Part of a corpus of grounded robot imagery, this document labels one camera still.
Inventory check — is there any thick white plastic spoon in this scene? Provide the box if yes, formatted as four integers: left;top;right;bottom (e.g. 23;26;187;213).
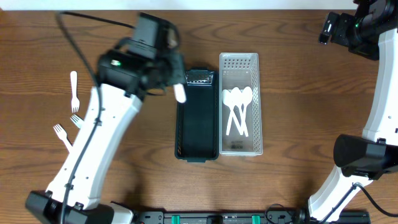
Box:
173;83;187;103

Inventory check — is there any white green-tinted plastic fork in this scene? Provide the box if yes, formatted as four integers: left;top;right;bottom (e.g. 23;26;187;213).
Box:
70;114;84;129

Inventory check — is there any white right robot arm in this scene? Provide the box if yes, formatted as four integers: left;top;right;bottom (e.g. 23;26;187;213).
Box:
292;0;397;223

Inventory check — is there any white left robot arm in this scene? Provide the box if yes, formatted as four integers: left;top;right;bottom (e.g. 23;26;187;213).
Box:
25;12;186;223

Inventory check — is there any dark green plastic basket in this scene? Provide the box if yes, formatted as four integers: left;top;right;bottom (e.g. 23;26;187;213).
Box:
175;67;220;163

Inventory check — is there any clear plastic basket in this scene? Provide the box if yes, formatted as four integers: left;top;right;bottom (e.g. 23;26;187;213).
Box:
219;52;263;157

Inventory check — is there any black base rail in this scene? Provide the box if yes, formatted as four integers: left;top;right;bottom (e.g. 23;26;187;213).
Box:
129;208;371;224

